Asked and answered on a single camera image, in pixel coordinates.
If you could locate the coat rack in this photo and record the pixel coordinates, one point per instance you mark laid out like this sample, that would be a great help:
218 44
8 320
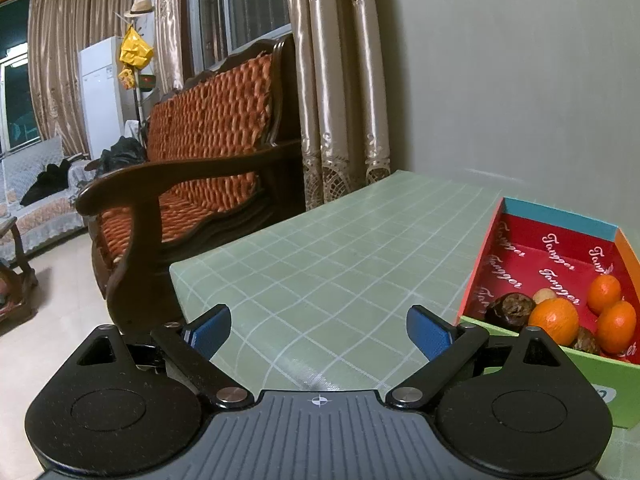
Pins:
136 105

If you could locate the wooden sofa with orange cushion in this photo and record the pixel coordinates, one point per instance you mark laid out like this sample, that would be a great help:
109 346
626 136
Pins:
210 125

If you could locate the dark wooden chair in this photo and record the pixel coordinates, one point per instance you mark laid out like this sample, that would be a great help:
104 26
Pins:
22 260

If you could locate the small yellow fruit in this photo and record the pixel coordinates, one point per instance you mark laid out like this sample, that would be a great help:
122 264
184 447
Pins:
544 296

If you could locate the straw hat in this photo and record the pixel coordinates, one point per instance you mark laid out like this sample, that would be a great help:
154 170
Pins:
140 6

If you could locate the orange mandarin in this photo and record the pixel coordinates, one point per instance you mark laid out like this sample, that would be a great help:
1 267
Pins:
603 294
552 320
617 327

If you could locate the shiny beige curtain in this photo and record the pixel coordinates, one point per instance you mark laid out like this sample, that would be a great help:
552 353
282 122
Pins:
330 60

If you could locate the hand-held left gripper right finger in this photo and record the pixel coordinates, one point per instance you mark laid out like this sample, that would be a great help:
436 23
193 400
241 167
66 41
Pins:
427 332

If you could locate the window with dark frame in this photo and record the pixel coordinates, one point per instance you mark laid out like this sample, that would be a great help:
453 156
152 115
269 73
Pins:
240 5

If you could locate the white cloth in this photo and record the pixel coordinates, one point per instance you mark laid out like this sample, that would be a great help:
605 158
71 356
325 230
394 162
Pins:
131 128

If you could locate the narrow beige curtain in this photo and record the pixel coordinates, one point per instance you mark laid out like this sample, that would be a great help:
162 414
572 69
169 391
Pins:
170 20

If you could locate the small yellow bag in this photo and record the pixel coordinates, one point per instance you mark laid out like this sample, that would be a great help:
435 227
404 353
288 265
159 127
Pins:
126 79

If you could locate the large yellow bag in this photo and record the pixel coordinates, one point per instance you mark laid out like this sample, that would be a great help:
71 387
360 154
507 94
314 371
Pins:
134 50

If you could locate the white refrigerator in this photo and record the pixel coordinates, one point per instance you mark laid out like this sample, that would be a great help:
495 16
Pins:
100 100

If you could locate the small red green box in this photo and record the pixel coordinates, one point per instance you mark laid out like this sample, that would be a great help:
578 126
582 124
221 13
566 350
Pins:
146 82

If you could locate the grey covered sofa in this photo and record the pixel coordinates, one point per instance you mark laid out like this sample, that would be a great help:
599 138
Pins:
35 215

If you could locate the long tan curtain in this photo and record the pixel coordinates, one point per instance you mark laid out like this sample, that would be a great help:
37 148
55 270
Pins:
55 35

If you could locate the green checked tablecloth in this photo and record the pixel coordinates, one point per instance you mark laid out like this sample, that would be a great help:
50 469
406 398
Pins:
350 260

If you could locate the black clothing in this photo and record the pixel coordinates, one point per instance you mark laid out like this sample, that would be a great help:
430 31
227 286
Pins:
47 180

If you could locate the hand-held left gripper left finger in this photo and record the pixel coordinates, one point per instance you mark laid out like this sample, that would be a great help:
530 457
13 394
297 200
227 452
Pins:
212 330

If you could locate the dark brown round fruit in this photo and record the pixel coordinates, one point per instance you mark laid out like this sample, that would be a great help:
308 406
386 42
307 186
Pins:
510 310
586 342

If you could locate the colourful cardboard box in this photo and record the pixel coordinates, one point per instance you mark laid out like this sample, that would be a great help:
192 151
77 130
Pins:
550 255

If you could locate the large dark window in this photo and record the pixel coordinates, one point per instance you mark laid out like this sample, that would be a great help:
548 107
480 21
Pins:
20 85

